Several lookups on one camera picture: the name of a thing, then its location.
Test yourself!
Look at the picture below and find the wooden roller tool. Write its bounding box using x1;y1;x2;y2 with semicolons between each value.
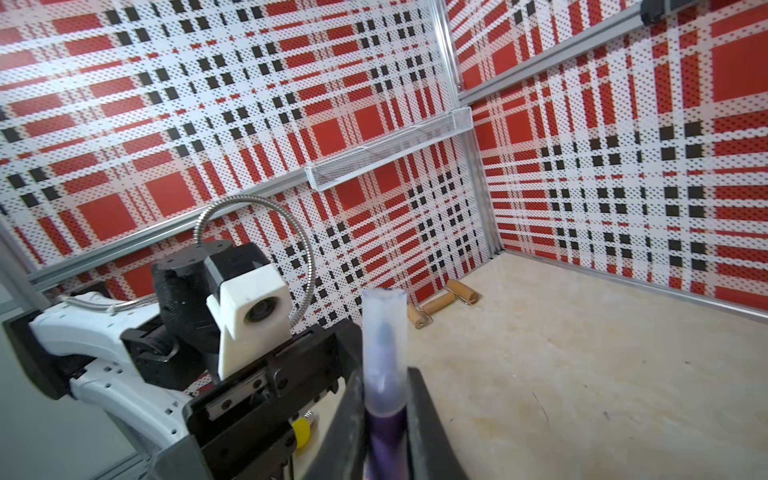
407;279;480;330

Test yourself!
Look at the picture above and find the purple marker pen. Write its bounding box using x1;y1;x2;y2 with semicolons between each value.
365;401;410;480

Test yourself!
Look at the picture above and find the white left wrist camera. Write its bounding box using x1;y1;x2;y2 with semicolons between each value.
204;243;293;380

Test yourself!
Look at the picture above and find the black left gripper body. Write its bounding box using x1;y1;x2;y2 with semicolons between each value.
152;319;362;479

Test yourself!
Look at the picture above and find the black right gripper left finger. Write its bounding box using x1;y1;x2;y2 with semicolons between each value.
304;369;368;480

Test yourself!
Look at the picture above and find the white wire mesh basket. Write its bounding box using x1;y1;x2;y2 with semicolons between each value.
305;107;473;192

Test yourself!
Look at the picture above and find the yellow round object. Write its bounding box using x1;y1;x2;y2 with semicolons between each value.
292;410;317;450

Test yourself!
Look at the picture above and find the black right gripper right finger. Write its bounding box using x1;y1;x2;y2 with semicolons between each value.
406;367;468;480

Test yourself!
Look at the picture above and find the black hook rail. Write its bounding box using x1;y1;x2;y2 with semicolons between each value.
640;0;698;26

